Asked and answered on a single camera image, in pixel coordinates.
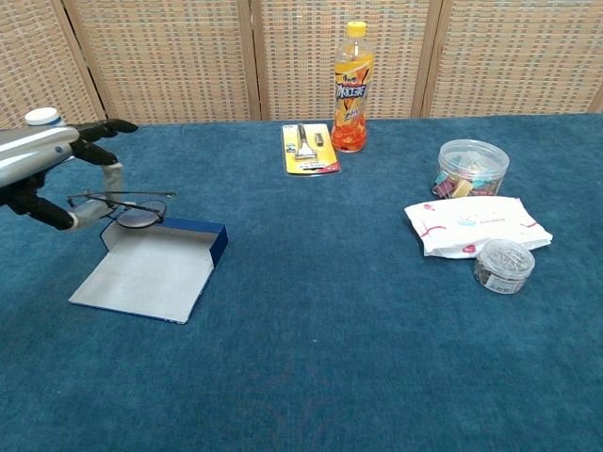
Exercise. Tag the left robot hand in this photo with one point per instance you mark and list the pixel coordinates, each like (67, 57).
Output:
(33, 150)

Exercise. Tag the black framed eyeglasses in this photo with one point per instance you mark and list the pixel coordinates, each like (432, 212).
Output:
(136, 217)

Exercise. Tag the blue cardboard glasses box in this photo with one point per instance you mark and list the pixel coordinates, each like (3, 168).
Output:
(146, 273)

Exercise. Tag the white paper cup blue band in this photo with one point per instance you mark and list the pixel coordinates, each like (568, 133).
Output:
(43, 116)

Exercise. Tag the woven wooden folding screen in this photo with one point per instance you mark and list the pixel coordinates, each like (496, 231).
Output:
(165, 56)

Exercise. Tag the razor in yellow blister pack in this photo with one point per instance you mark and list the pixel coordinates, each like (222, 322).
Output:
(308, 148)

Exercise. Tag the blue tablecloth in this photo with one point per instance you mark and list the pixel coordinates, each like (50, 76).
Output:
(301, 329)

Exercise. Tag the orange iced tea bottle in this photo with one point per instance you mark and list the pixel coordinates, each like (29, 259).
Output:
(351, 94)

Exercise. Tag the clear jar of binder clips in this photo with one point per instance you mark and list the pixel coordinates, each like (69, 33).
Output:
(471, 167)

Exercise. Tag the white tissue pack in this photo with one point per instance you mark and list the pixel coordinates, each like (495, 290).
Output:
(476, 226)

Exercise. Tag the clear jar of paper clips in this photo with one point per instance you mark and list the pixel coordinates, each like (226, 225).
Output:
(504, 266)

